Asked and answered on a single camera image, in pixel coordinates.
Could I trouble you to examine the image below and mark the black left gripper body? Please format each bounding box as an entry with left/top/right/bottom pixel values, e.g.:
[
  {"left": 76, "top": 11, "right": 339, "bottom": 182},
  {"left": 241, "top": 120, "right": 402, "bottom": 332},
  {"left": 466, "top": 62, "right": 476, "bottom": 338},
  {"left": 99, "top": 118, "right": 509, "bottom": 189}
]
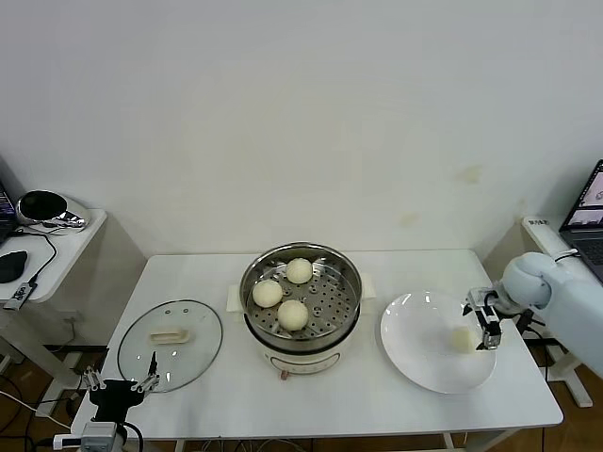
[{"left": 88, "top": 379, "right": 145, "bottom": 423}]

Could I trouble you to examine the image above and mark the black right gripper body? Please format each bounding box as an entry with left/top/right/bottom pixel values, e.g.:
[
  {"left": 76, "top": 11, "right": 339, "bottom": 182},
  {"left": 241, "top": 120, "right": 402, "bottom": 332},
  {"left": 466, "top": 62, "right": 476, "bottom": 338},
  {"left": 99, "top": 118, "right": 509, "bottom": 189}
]
[{"left": 478, "top": 300, "right": 503, "bottom": 326}]

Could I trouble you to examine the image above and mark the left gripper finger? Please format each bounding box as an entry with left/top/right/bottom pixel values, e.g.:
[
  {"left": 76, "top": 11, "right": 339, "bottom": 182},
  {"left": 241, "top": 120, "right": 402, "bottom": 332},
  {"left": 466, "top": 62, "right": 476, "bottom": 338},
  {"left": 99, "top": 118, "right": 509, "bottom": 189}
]
[
  {"left": 131, "top": 350, "right": 161, "bottom": 394},
  {"left": 83, "top": 368, "right": 106, "bottom": 392}
]

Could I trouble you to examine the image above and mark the white steamed baozi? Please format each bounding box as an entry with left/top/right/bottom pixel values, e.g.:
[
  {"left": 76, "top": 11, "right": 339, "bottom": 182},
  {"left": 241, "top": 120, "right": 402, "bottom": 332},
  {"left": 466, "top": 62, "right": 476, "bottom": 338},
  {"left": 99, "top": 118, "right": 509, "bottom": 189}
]
[
  {"left": 252, "top": 280, "right": 284, "bottom": 309},
  {"left": 276, "top": 300, "right": 310, "bottom": 332},
  {"left": 285, "top": 257, "right": 313, "bottom": 285},
  {"left": 449, "top": 327, "right": 476, "bottom": 354}
]

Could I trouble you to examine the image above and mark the round glass pot lid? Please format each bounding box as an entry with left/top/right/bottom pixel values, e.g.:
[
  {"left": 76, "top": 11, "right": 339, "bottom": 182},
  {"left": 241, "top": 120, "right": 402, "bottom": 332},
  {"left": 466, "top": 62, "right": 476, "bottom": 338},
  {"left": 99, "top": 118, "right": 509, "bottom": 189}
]
[{"left": 117, "top": 299, "right": 223, "bottom": 392}]

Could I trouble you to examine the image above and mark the steel perforated steamer basket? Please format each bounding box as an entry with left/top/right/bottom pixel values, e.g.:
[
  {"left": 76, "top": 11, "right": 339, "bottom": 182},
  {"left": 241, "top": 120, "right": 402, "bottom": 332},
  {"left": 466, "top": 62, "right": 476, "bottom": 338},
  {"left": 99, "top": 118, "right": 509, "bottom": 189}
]
[{"left": 227, "top": 242, "right": 378, "bottom": 343}]

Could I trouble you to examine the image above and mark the white round plate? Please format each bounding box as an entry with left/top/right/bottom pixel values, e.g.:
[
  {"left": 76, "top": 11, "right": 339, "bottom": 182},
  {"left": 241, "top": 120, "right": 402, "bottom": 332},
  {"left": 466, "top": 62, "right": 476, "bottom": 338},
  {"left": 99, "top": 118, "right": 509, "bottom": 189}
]
[{"left": 380, "top": 291, "right": 497, "bottom": 396}]

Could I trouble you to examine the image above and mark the white side table with label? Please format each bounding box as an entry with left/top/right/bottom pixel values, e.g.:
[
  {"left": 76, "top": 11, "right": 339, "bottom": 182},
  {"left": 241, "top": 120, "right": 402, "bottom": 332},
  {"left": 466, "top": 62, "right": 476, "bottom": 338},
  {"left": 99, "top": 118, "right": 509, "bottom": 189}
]
[{"left": 482, "top": 216, "right": 603, "bottom": 410}]

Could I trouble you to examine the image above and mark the dark usb hub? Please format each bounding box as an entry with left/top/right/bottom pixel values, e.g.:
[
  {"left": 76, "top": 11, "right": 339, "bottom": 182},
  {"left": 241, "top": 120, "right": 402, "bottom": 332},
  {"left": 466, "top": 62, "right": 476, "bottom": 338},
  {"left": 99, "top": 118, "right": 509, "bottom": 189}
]
[{"left": 3, "top": 280, "right": 39, "bottom": 311}]

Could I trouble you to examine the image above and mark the grey open laptop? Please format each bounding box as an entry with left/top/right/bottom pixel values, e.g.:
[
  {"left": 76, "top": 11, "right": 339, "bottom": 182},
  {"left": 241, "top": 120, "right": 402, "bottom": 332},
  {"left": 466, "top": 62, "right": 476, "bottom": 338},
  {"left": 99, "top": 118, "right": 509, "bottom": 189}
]
[{"left": 559, "top": 160, "right": 603, "bottom": 286}]

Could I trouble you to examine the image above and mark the white side table with mouse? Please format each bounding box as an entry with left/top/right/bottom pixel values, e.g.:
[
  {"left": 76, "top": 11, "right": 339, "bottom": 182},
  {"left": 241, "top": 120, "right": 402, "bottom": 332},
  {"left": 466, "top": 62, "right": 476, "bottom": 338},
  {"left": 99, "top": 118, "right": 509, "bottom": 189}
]
[{"left": 0, "top": 206, "right": 147, "bottom": 392}]

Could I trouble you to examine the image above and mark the black computer mouse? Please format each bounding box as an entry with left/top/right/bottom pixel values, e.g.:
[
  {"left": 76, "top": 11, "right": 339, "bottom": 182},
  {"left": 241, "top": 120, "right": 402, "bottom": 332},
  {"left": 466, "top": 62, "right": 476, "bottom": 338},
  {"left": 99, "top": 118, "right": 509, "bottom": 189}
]
[{"left": 0, "top": 250, "right": 30, "bottom": 284}]

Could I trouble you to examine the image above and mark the white electric cooker base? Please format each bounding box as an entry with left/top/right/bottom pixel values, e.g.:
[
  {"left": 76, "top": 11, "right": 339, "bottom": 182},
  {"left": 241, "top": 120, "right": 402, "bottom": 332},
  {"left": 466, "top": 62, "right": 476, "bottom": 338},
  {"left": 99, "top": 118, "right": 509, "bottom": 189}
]
[{"left": 244, "top": 305, "right": 363, "bottom": 381}]

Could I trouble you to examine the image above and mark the chrome headset with black visor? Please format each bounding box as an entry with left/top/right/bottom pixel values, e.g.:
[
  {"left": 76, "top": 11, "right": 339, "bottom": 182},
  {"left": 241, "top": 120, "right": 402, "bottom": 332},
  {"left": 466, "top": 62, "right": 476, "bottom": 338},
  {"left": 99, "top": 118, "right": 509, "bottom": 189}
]
[{"left": 16, "top": 189, "right": 91, "bottom": 233}]

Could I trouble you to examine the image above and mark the black open laptop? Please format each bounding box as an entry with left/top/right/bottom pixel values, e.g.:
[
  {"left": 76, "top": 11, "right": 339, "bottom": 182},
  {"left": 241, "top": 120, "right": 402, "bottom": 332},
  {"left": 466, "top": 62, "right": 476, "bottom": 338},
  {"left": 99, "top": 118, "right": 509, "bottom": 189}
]
[{"left": 0, "top": 154, "right": 21, "bottom": 246}]

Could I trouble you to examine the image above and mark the black power adapter with cable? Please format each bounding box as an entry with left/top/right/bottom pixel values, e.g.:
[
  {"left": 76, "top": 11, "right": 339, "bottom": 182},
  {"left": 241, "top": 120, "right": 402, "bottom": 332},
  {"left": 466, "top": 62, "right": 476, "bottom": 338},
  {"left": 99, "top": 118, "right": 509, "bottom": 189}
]
[{"left": 514, "top": 308, "right": 560, "bottom": 373}]

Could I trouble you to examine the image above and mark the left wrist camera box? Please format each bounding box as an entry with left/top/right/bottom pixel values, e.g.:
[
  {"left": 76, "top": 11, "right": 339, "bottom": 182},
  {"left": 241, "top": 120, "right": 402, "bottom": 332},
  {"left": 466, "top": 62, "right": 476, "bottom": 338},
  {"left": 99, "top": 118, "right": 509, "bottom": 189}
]
[{"left": 80, "top": 421, "right": 118, "bottom": 452}]

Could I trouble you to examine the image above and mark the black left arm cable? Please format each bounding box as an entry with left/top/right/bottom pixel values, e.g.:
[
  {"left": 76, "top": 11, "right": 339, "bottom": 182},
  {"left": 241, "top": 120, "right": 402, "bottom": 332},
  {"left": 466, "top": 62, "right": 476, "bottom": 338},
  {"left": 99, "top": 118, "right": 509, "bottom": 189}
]
[{"left": 117, "top": 421, "right": 145, "bottom": 452}]

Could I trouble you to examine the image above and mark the white floor cable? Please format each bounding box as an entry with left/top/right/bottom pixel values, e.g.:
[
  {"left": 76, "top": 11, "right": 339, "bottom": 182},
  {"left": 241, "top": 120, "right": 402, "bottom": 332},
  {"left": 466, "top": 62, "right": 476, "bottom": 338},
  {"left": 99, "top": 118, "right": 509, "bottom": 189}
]
[{"left": 0, "top": 389, "right": 76, "bottom": 429}]

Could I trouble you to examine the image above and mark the thin black desk cable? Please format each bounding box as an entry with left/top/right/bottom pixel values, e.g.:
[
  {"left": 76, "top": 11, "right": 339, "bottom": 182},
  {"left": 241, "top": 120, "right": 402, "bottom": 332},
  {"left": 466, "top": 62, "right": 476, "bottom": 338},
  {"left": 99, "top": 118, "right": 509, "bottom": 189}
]
[{"left": 13, "top": 224, "right": 60, "bottom": 286}]

